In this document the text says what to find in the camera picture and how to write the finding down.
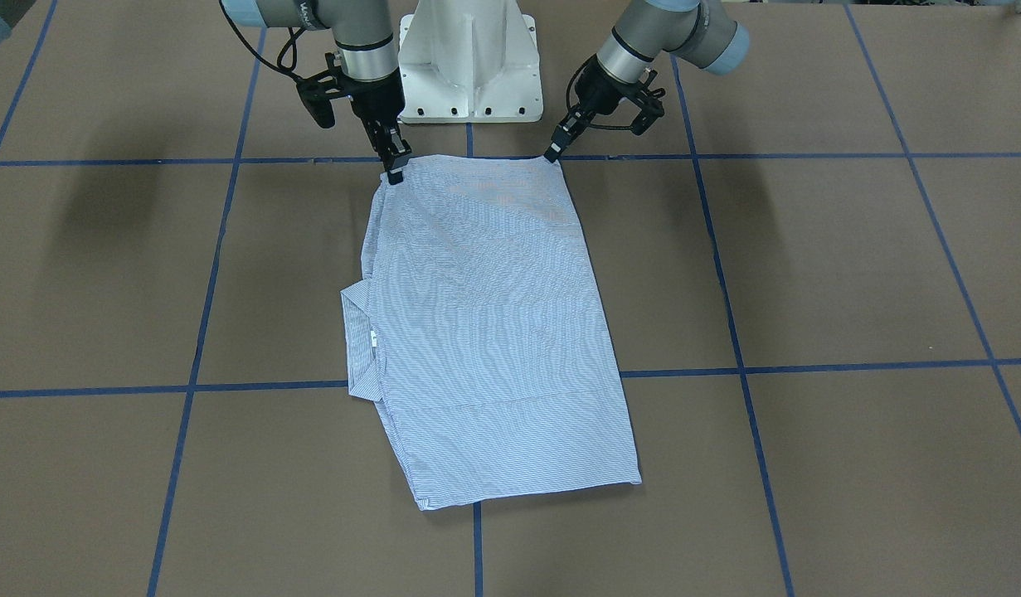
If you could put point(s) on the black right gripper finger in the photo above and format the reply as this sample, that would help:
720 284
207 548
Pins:
392 149

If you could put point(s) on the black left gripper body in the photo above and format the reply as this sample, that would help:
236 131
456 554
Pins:
595 94

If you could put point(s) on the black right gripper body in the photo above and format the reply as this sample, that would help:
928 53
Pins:
376 100

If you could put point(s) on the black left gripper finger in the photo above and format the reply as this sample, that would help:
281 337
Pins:
565 133

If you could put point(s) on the light blue striped shirt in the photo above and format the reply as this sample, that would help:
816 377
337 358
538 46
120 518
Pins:
478 333

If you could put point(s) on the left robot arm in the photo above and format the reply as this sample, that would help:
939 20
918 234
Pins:
621 71

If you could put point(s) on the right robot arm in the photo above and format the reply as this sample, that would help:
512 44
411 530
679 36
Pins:
364 68

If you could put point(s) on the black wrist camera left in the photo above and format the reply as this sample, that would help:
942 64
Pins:
647 100

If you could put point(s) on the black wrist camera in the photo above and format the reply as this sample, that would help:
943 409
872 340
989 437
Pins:
318 92
647 100

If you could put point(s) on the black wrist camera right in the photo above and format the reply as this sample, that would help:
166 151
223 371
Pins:
318 92

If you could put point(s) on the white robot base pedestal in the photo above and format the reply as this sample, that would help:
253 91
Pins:
470 62

